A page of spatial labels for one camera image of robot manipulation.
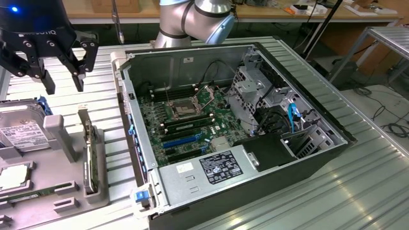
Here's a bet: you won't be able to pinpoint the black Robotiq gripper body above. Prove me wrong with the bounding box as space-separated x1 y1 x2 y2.
0 0 78 60

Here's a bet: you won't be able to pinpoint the NVIDIA graphics card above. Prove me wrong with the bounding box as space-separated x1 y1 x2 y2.
77 103 100 195

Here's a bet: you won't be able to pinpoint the open black PC case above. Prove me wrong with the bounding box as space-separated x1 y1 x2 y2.
110 42 358 230

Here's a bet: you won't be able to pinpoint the cardboard boxes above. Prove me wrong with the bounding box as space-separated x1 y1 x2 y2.
92 0 160 13

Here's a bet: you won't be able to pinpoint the hard disk with label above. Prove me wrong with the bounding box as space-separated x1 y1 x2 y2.
0 95 54 153

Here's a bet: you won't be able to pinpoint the thin metal locking lever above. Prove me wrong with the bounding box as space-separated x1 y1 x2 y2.
162 82 171 107

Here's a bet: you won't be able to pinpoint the black RAM slot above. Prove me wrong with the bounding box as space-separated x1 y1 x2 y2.
152 89 197 98
162 114 211 125
161 112 210 123
162 115 211 127
150 86 195 95
153 92 197 101

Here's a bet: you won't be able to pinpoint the CPU socket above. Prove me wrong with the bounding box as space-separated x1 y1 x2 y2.
168 95 203 120

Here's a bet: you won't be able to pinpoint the metal socket cover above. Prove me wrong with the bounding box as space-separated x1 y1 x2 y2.
190 85 221 113

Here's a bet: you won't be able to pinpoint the installed RAM stick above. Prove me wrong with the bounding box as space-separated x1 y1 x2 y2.
164 116 214 134

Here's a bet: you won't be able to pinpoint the long black expansion slot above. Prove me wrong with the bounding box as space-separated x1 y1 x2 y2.
166 149 205 163
158 132 195 143

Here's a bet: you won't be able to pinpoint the CPU chip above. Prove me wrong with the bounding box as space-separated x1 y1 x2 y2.
0 164 32 190

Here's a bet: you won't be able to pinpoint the blue expansion slot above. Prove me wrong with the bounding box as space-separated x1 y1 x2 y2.
161 136 205 149

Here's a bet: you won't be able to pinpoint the green Dell motherboard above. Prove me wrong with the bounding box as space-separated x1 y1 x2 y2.
137 83 255 168

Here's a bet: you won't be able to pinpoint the silver perforated drive cage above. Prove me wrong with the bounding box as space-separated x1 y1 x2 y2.
226 65 275 135

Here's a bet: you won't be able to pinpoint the green spare RAM stick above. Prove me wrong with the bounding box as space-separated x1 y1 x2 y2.
0 181 72 199

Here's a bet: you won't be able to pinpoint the wooden desk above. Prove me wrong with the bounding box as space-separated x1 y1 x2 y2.
65 0 403 25

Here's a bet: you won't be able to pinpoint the silver chipset heatsink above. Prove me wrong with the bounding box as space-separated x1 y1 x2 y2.
209 137 231 151

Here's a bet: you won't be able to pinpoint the grey parts rack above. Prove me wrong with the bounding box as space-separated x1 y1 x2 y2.
0 114 112 230

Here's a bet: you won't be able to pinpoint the silver power supply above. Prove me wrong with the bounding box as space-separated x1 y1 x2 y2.
157 146 259 207

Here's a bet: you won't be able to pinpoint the blue case latch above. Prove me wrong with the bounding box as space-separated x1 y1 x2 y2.
133 190 150 204

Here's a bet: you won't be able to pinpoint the black plastic air shroud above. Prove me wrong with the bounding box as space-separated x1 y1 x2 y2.
231 132 298 173

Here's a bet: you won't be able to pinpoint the orange and white box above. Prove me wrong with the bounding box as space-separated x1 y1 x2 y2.
283 4 329 16

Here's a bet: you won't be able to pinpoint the black slanted pole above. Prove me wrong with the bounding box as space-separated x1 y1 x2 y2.
302 0 345 59

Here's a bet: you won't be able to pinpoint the silver disk bay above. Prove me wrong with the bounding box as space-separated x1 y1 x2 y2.
279 124 335 160

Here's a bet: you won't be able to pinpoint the black box under table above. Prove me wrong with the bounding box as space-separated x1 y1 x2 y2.
314 57 359 90

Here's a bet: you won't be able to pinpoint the white flat box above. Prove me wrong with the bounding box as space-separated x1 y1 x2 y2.
343 4 378 17

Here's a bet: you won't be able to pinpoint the hanging cable with connector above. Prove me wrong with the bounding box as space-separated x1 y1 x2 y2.
110 0 125 46

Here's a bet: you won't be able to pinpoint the thin black looped wire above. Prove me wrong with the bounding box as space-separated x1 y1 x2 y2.
202 60 239 85

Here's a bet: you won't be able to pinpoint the black wire bundle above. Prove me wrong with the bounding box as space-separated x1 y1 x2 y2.
254 108 291 136

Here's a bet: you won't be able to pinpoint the blue disk wire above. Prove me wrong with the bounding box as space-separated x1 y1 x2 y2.
286 102 303 134

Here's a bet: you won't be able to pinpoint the metal frame table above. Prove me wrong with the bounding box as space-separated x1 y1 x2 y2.
329 25 409 84

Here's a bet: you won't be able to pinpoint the black cable tangle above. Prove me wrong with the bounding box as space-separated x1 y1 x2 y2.
350 85 409 141

